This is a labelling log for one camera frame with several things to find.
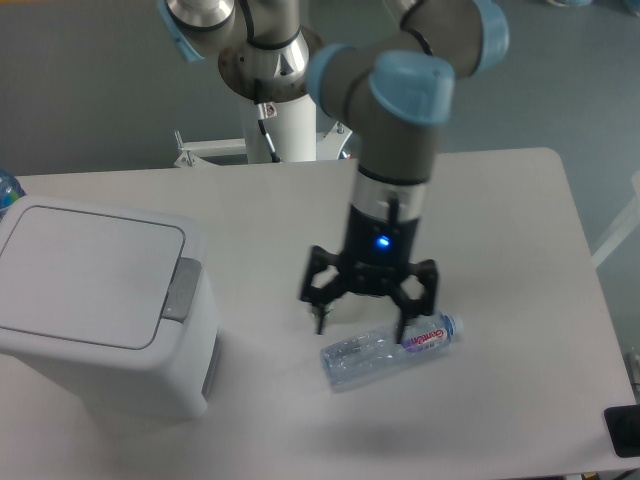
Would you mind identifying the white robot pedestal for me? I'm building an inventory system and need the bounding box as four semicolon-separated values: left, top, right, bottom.
172;29;362;169

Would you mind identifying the black cable on pedestal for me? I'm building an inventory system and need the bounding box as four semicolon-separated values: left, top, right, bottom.
252;79;282;164

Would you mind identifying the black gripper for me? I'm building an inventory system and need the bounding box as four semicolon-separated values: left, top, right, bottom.
298;205;439;344

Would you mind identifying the white frame at right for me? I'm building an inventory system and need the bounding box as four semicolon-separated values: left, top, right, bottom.
591;171;639;268

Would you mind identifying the blue bottle at left edge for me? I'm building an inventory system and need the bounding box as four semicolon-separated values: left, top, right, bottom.
0;168;26;219

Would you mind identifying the white trash can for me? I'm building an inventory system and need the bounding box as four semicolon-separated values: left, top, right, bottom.
1;195;219;419

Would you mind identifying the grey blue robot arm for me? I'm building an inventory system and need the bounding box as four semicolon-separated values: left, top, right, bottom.
158;1;509;338

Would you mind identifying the crumpled white wrapper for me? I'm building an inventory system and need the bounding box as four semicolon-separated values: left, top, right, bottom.
308;302;334;322

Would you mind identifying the black device at corner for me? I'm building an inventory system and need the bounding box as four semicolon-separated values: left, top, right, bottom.
604;404;639;458

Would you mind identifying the clear plastic water bottle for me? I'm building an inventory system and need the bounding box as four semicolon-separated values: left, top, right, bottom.
320;311;464;391

